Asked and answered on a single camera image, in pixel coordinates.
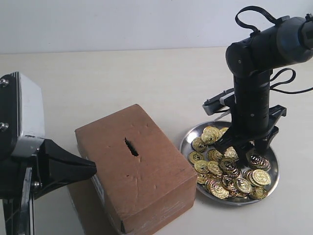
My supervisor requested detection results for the gold coin plate front right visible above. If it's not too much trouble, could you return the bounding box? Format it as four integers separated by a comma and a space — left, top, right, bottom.
249, 187, 268, 200

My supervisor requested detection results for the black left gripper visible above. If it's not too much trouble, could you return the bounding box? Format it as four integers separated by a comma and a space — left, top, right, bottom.
0, 139, 97, 235

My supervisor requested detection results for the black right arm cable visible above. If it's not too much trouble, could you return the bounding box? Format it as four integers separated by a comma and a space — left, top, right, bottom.
235, 6, 313, 94

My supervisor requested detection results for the gold coin plate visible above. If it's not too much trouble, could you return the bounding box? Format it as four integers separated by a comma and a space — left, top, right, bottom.
249, 187, 268, 200
219, 158, 236, 172

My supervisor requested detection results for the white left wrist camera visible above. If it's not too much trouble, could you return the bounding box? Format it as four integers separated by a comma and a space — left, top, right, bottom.
0, 71, 45, 161

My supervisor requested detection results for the gold coin front centre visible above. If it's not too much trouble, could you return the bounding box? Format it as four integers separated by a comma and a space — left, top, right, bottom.
233, 177, 252, 193

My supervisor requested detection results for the gold coin plate centre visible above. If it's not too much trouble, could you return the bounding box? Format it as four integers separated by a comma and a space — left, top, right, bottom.
219, 158, 236, 172

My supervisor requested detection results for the gold coin left edge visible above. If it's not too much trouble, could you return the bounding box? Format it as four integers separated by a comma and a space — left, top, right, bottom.
188, 151, 204, 164

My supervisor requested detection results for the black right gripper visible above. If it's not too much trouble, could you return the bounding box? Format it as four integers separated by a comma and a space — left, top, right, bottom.
214, 104, 287, 169

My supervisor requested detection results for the gold coin far right middle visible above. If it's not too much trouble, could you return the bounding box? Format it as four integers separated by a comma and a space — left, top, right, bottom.
247, 152, 265, 167

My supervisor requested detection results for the gold coin front left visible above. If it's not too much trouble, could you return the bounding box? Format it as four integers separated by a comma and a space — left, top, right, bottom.
210, 182, 229, 199

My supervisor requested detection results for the gold coin back left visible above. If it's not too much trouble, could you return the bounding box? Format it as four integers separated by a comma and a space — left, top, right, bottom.
201, 132, 219, 145

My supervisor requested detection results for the round silver metal plate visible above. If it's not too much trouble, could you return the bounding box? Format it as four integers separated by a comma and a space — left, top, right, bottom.
179, 121, 279, 206

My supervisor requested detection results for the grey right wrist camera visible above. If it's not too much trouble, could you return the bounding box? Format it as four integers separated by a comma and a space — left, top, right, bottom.
202, 88, 234, 116

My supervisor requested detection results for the gold coin right large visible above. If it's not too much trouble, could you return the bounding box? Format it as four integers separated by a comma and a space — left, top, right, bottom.
252, 169, 271, 186

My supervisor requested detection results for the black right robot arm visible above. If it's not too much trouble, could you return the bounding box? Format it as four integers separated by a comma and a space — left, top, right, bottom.
215, 14, 313, 163

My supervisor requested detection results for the brown cardboard slot box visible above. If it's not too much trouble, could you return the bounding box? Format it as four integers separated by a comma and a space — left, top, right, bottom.
68, 104, 197, 235

